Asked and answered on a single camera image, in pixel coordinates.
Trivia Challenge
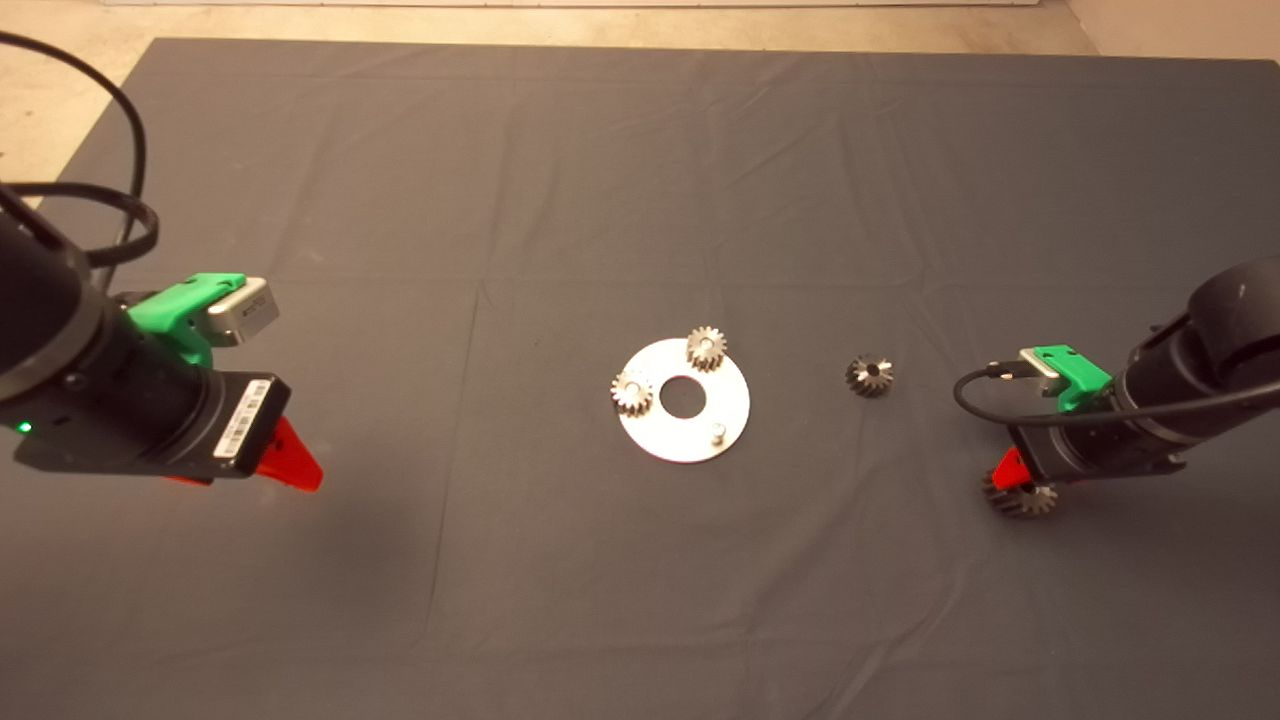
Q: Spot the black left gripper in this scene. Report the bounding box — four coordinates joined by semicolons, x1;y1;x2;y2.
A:
12;295;324;493

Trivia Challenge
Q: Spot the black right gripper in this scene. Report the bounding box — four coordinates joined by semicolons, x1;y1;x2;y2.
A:
993;390;1188;493

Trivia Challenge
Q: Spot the large steel bevel gear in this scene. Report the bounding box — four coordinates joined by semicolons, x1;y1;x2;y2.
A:
982;470;1059;519

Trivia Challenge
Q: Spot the small dark steel gear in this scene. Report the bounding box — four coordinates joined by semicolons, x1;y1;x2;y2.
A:
846;355;896;399

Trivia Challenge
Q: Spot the small light steel gear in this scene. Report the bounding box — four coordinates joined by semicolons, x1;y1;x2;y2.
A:
611;372;656;418
685;326;728;373

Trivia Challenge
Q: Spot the dark grey table cloth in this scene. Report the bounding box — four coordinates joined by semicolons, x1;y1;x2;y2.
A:
0;38;1280;720

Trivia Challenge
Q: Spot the round metal plate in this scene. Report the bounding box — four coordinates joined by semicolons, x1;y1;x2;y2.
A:
617;338;751;464

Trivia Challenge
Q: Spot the green right camera mount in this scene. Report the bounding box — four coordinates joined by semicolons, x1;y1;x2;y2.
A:
1030;345;1113;414

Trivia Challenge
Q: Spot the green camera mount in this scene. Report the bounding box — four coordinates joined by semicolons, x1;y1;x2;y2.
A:
125;272;247;368
1030;345;1113;414

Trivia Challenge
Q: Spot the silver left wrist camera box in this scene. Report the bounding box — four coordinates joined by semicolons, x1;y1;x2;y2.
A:
205;277;281;347

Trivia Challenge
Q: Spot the green left camera mount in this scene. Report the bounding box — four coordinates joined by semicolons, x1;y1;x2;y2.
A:
125;272;247;368

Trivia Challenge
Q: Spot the thick black left arm hose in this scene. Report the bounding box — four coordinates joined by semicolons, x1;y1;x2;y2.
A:
0;182;161;269

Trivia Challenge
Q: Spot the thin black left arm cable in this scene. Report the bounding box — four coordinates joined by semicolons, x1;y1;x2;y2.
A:
0;30;148;291

